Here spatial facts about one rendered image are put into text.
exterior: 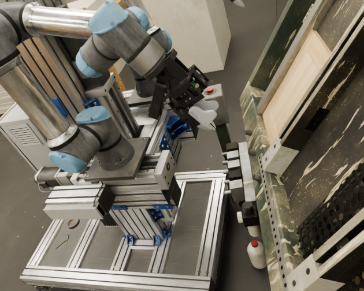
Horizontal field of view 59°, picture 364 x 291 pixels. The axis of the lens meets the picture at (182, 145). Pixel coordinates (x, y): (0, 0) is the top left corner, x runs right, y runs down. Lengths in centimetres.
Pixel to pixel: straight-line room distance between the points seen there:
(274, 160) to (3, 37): 91
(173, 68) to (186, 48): 311
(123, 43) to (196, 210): 154
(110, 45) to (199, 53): 314
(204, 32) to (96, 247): 248
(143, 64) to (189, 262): 139
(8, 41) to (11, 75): 9
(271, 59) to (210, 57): 221
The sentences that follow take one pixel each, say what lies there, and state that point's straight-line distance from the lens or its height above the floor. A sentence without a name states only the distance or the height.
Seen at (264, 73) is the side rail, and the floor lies 96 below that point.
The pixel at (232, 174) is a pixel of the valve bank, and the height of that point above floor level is 77.
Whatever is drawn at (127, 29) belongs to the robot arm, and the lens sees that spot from 67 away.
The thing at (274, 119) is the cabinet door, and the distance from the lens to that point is 136.
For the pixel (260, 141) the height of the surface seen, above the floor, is 90.
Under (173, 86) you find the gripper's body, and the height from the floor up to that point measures 145.
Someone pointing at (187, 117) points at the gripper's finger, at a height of 138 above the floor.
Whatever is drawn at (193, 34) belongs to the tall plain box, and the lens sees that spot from 371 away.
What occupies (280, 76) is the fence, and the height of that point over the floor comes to 106.
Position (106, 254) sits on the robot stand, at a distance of 215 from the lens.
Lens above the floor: 178
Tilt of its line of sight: 38 degrees down
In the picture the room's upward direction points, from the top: 23 degrees counter-clockwise
